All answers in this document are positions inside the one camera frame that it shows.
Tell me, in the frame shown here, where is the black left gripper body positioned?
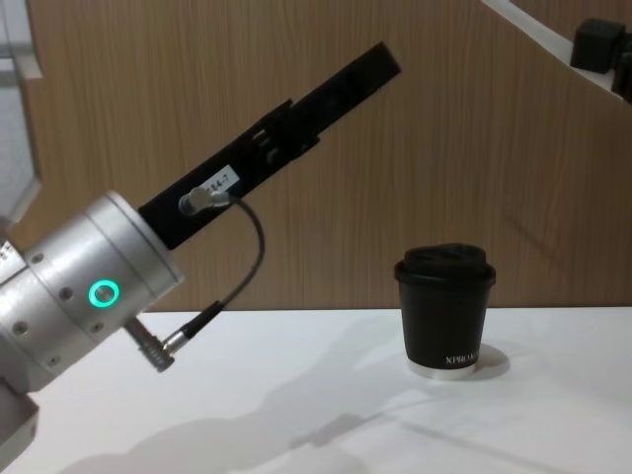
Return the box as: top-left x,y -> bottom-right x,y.
137,100 -> 323,251

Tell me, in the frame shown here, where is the black plastic cup lid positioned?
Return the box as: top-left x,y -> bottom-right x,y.
393,241 -> 497,290

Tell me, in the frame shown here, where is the black box fixture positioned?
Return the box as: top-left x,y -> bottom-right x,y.
569,18 -> 632,98

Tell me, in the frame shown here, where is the black paper cup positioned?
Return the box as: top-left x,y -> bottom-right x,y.
398,280 -> 493,383

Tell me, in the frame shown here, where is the thin dark gripper cable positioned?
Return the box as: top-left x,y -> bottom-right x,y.
162,187 -> 267,353

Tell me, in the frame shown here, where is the grey window frame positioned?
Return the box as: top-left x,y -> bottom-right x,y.
0,0 -> 46,224

